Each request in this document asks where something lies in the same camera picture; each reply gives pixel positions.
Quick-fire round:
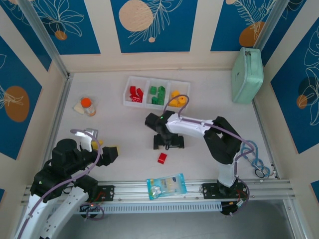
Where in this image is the white three-compartment container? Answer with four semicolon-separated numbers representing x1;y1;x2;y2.
122;75;191;114

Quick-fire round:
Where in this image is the clear blue snack bag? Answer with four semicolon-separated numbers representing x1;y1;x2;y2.
146;173;188;201

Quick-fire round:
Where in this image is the orange-lid small bottle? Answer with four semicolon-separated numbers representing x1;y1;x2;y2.
80;97;97;117

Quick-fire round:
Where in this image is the blue stethoscope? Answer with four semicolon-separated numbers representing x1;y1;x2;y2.
240;139;271;179

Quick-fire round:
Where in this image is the mint green zip case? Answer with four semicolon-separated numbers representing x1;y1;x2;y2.
231;47;264;105

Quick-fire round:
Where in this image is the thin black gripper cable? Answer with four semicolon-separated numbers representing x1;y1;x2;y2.
163;139;176;151

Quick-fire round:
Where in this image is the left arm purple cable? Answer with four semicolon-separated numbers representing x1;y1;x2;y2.
14;128;105;239

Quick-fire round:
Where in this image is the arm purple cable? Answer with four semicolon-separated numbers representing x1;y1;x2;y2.
14;128;105;239
163;94;251;217

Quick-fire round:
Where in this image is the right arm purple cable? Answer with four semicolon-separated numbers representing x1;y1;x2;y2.
163;94;251;217

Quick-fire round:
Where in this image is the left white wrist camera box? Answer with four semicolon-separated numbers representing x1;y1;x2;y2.
79;128;100;152

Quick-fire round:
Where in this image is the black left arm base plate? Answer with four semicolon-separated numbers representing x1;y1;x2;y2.
74;185;116;203

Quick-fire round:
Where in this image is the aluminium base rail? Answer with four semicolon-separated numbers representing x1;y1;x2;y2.
21;179;296;205

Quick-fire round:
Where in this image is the aluminium side rail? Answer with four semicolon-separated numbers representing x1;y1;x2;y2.
36;72;74;185
251;99;281;180

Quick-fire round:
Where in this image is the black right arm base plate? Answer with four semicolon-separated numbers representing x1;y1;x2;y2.
200;183;250;200

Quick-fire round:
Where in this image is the white slotted cable duct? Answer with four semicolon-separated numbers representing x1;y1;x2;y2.
31;202;222;215

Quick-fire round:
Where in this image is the aluminium corner post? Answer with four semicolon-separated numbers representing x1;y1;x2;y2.
253;0;295;50
17;0;72;79

